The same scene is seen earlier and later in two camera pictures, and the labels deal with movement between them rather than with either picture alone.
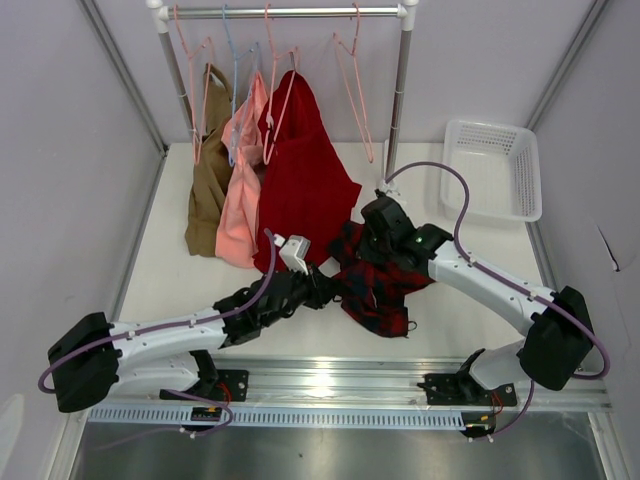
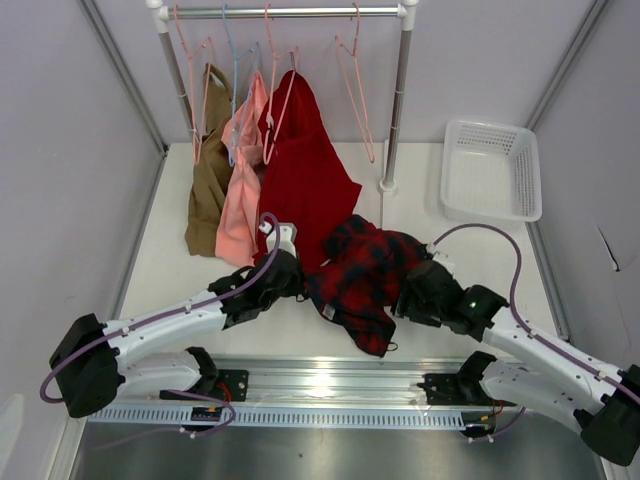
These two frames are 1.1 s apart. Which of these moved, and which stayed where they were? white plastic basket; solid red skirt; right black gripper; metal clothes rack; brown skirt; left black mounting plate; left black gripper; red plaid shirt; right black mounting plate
Moved: right black gripper; left black gripper; red plaid shirt
Stayed: brown skirt; solid red skirt; white plastic basket; right black mounting plate; metal clothes rack; left black mounting plate
